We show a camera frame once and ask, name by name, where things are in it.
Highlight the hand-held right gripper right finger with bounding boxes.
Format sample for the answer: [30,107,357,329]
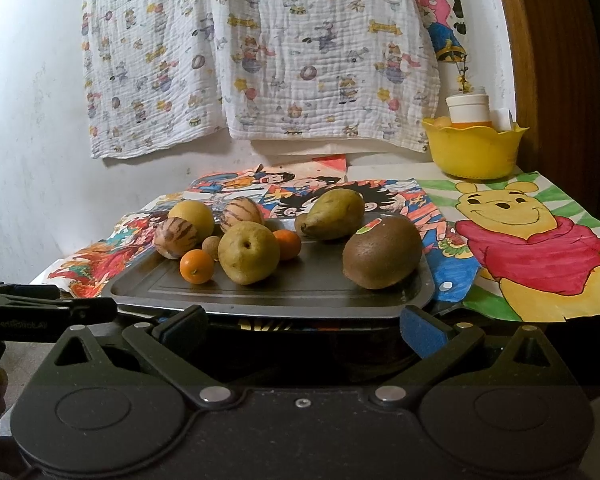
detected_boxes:
[370,305,568,408]

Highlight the cartoon boys drawing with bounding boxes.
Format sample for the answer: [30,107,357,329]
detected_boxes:
[182,155,348,206]

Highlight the round yellow citrus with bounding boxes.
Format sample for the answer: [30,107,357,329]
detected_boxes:
[167,200,215,241]

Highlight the white jar with orange label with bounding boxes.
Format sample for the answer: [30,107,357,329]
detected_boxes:
[446,87,492,128]

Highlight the wide printed muslin cloth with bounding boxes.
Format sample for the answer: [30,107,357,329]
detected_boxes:
[215,0,442,153]

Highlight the small white box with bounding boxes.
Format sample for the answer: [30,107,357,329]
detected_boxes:
[490,108,516,133]

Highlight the narrow printed muslin cloth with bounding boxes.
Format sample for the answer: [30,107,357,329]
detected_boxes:
[82,0,228,160]

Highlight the yellow scalloped plastic bowl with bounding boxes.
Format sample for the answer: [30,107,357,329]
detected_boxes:
[421,117,529,181]

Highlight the metal tray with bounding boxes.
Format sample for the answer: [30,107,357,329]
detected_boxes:
[109,212,436,320]

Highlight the elongated yellow-green pear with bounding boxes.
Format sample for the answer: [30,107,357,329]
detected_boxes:
[294,189,366,241]

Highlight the colourful wall poster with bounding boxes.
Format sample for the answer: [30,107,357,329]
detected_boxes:
[415,0,468,63]

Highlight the yellow flower sprig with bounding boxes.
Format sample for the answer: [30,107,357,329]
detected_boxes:
[455,57,473,93]

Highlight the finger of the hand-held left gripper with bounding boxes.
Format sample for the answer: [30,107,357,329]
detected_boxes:
[54,296,117,329]
[0,282,61,304]

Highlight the small orange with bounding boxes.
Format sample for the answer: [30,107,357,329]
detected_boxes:
[272,229,302,261]
[179,249,216,285]

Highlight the brown kiwi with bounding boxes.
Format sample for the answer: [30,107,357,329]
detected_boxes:
[342,215,424,290]

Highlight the red dragon drawing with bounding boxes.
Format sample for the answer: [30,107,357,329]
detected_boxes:
[47,210,176,301]

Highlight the yellow bear drawing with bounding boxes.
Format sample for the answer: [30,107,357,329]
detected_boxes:
[420,172,600,323]

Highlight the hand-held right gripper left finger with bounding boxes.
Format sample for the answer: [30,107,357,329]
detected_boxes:
[42,305,233,408]

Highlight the striped pepino melon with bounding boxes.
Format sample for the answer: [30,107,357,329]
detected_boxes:
[153,216,199,260]
[219,197,265,233]

